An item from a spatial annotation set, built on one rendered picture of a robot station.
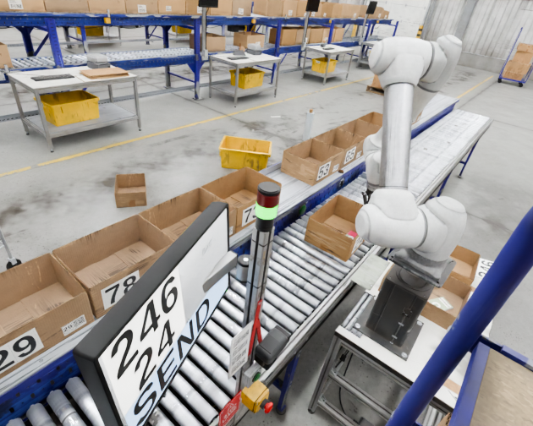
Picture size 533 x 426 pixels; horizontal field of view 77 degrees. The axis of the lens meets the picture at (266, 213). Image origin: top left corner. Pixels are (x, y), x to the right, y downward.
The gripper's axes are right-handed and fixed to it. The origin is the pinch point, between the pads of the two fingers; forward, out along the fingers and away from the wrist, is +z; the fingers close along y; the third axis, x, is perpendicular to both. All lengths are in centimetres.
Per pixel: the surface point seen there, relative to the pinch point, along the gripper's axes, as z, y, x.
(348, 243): 6.0, -0.2, -22.9
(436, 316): 11, 54, -33
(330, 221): 27.0, -25.3, -0.2
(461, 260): 36, 53, 24
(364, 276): 16.8, 15.0, -30.1
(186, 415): -21, -1, -135
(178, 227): -15, -73, -78
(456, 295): 24, 58, -8
